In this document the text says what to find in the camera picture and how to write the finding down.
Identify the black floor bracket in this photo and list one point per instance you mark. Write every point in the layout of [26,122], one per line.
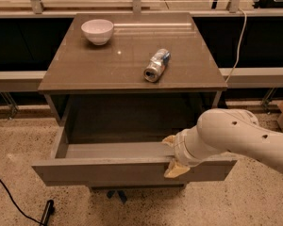
[48,211]

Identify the grey drawer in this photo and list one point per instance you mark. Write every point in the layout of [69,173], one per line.
[97,188]
[116,140]

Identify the white ceramic bowl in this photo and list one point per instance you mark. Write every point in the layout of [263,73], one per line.
[98,31]

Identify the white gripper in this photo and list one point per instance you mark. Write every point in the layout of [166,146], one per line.
[180,149]

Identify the grey drawer cabinet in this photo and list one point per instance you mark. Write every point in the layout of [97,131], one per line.
[80,67]

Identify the silver blue drink can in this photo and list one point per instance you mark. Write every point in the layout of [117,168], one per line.
[157,65]

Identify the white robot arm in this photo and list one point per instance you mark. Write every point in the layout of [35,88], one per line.
[224,130]

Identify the grey top drawer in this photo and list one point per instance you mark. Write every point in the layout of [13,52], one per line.
[116,140]

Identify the grey lower drawer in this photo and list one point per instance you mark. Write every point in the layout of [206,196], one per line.
[97,188]

